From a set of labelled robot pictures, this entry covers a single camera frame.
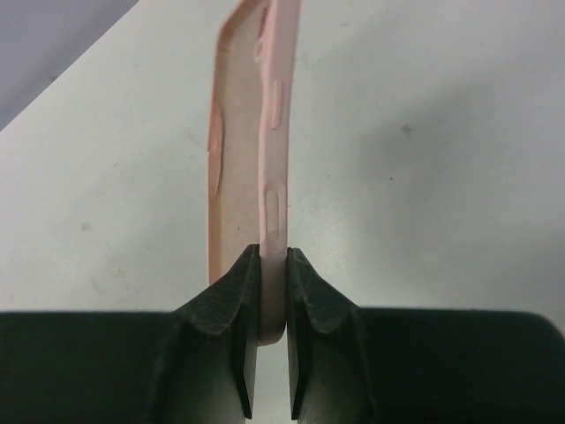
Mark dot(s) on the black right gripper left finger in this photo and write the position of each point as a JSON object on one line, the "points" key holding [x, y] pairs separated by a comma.
{"points": [[195, 364]]}

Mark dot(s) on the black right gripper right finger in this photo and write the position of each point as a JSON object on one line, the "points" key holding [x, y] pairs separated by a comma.
{"points": [[352, 364]]}

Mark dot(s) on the pink phone case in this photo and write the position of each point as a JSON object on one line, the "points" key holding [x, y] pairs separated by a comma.
{"points": [[248, 149]]}

